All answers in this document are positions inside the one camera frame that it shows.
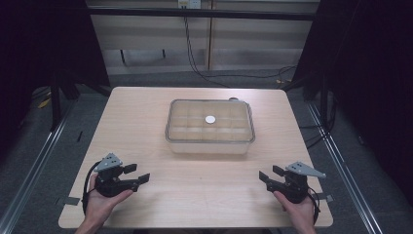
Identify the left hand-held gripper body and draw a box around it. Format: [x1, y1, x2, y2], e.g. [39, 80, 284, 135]
[93, 152, 140, 198]

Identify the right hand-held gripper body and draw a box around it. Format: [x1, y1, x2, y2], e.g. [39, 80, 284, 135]
[266, 161, 326, 205]

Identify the person's left hand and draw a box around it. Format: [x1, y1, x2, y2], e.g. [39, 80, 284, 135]
[85, 174, 134, 226]

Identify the person's right hand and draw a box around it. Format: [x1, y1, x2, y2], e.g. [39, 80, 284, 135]
[272, 190, 317, 230]

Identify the grey tape strip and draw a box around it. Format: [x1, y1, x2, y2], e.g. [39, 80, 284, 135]
[314, 192, 334, 203]
[61, 196, 81, 207]

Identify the clear plastic box with lid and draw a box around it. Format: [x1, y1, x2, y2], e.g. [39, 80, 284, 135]
[165, 97, 256, 155]

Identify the black metal stand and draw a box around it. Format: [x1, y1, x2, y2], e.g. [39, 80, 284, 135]
[48, 69, 113, 133]

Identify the dark curtain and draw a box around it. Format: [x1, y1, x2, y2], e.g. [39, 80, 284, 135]
[291, 0, 413, 206]
[0, 0, 111, 164]

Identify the left hand-held gripper cable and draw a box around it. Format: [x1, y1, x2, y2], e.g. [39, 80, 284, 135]
[81, 160, 102, 215]

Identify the hand-held gripper cable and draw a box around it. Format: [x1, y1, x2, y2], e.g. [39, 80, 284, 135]
[306, 186, 321, 226]
[81, 160, 102, 215]

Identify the right hand-held gripper cable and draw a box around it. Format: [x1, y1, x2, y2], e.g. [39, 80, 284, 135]
[306, 186, 321, 226]

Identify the metal floor rail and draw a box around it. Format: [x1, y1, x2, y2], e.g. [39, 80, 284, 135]
[0, 100, 77, 234]
[306, 101, 384, 234]

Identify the black cable bundle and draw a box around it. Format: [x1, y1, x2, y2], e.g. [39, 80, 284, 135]
[298, 94, 339, 150]

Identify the thin black floor cable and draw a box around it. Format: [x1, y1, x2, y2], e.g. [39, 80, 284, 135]
[203, 64, 298, 85]

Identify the black hanging wall cable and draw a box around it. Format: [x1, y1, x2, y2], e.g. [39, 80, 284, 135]
[183, 16, 232, 89]

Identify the black horizontal frame bar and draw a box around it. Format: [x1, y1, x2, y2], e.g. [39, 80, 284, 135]
[87, 7, 317, 21]

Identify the white wall power outlet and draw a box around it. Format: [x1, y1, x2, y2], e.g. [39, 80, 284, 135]
[177, 0, 202, 10]

